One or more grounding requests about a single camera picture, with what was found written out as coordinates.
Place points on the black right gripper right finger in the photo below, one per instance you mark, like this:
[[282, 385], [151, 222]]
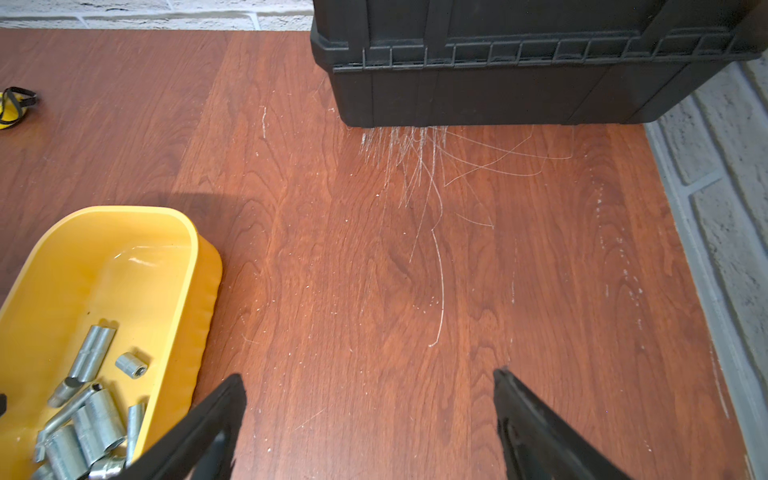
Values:
[[537, 443]]

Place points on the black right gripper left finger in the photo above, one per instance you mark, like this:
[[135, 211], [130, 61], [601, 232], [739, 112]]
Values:
[[202, 444]]

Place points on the yellow plastic storage box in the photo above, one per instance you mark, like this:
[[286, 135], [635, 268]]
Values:
[[145, 271]]

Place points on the wide silver socket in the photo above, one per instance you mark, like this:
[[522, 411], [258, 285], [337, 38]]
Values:
[[98, 426]]

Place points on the short silver socket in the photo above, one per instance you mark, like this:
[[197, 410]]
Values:
[[131, 365]]

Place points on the long silver socket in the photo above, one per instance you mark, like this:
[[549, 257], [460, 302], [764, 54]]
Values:
[[86, 365]]

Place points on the yellow tape measure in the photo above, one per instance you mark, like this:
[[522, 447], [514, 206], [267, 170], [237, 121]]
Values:
[[15, 103]]

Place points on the black plastic toolbox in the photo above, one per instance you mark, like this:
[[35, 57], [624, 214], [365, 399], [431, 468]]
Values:
[[446, 63]]

